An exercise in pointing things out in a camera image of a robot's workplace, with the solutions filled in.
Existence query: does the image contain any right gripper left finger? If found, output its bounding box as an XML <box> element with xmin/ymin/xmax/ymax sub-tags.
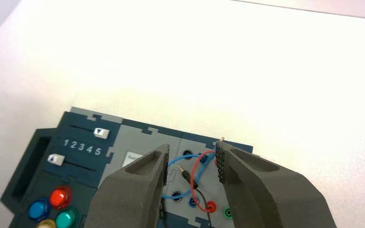
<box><xmin>84</xmin><ymin>144</ymin><xmax>170</xmax><ymax>228</ymax></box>

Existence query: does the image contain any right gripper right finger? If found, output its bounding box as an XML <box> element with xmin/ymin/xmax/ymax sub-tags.
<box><xmin>215</xmin><ymin>141</ymin><xmax>338</xmax><ymax>228</ymax></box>

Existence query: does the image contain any red wire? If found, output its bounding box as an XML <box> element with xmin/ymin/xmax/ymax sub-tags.
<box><xmin>190</xmin><ymin>150</ymin><xmax>218</xmax><ymax>214</ymax></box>

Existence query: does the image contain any white paper label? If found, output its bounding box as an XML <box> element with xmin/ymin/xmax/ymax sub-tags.
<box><xmin>122</xmin><ymin>152</ymin><xmax>145</xmax><ymax>168</ymax></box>

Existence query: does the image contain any blue grey task box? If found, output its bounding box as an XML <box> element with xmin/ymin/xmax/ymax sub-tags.
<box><xmin>0</xmin><ymin>107</ymin><xmax>254</xmax><ymax>228</ymax></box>

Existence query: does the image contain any teal push button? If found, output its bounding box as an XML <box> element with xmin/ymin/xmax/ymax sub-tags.
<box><xmin>55</xmin><ymin>208</ymin><xmax>79</xmax><ymax>228</ymax></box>

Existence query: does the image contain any white slider knob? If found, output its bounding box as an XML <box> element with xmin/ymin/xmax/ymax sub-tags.
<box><xmin>93</xmin><ymin>127</ymin><xmax>111</xmax><ymax>139</ymax></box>
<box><xmin>47</xmin><ymin>154</ymin><xmax>66</xmax><ymax>166</ymax></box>

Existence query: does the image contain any red push button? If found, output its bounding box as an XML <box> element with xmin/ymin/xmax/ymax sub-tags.
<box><xmin>49</xmin><ymin>185</ymin><xmax>73</xmax><ymax>210</ymax></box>

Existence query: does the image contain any yellow push button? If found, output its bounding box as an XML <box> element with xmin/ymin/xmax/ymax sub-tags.
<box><xmin>37</xmin><ymin>219</ymin><xmax>57</xmax><ymax>228</ymax></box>

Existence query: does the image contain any blue push button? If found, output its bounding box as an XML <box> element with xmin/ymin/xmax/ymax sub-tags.
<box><xmin>28</xmin><ymin>198</ymin><xmax>51</xmax><ymax>221</ymax></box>

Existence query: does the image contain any black wire with jack plugs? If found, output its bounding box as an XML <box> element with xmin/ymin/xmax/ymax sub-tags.
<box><xmin>177</xmin><ymin>165</ymin><xmax>213</xmax><ymax>228</ymax></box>

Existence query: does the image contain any blue wire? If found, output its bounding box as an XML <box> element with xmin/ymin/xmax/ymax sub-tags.
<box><xmin>161</xmin><ymin>153</ymin><xmax>216</xmax><ymax>202</ymax></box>

